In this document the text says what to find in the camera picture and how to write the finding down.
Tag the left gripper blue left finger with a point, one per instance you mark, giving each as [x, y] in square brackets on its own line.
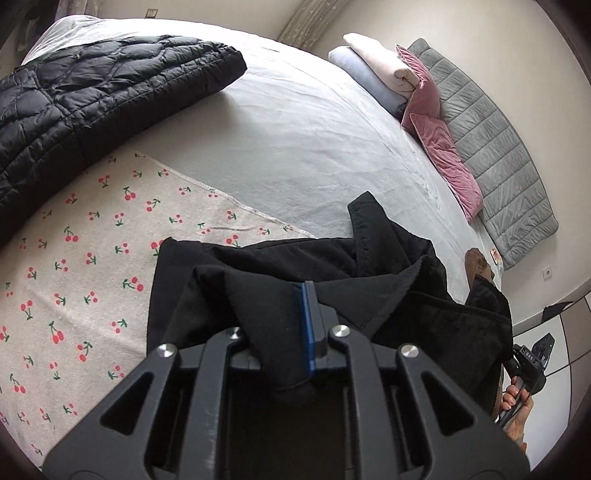
[229, 349]

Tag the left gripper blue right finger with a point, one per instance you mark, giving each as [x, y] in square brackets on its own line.
[326, 344]

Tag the person's right hand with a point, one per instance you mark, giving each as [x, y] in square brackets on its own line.
[515, 396]

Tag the small orange white packet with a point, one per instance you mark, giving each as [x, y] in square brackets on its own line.
[495, 255]

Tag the brown garment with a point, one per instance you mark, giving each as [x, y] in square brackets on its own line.
[476, 266]

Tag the cherry print bed cover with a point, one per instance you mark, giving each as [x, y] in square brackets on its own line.
[76, 282]

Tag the grey padded headboard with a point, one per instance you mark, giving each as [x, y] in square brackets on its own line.
[517, 212]

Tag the white bed sheet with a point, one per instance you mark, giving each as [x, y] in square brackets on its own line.
[295, 138]

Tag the light blue pillow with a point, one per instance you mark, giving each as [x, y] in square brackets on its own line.
[346, 58]

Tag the pink velvet pillow back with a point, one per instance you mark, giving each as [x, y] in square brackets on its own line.
[425, 99]

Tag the folded cream blanket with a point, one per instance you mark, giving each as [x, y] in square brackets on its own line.
[385, 63]

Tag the black quilted down jacket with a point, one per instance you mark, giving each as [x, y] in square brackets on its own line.
[64, 111]

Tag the right beige curtain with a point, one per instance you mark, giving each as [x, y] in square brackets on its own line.
[309, 23]

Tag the white wall socket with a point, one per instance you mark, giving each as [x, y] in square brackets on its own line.
[547, 273]

